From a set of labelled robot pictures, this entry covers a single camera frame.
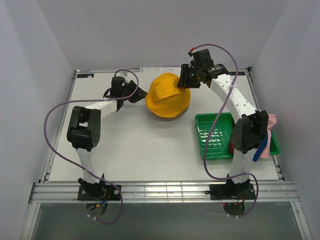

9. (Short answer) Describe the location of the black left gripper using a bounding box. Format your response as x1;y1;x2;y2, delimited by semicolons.
121;80;149;104

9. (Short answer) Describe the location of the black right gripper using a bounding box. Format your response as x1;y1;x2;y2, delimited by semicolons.
176;64;201;89

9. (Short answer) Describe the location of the yellow bucket hat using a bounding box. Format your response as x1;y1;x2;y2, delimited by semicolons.
145;72;191;118

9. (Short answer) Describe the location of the grey bucket hat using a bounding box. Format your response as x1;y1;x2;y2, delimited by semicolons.
152;108;188;121

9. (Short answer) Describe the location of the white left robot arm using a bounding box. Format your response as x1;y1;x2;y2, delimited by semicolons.
66;76;147;200

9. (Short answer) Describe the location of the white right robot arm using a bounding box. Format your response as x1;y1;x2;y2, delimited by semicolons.
177;49;269;199

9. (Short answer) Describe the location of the green plastic tray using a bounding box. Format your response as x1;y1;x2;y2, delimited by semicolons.
195;111;280;160

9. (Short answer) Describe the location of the dark red bucket hat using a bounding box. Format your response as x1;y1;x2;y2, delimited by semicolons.
228;121;236;155

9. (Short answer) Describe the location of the pink bucket hat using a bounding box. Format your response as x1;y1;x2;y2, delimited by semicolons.
260;113;277;159

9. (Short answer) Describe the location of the blue bucket hat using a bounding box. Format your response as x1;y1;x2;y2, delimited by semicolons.
252;132;271;162

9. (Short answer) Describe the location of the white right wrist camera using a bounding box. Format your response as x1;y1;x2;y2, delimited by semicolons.
187;47;196;68

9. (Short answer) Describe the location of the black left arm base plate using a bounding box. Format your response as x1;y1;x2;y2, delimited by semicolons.
77;184;122;201

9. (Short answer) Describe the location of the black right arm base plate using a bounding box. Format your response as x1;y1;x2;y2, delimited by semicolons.
204;183;256;200

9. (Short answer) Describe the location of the aluminium front rail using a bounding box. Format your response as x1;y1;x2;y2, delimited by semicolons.
29;180;300;204

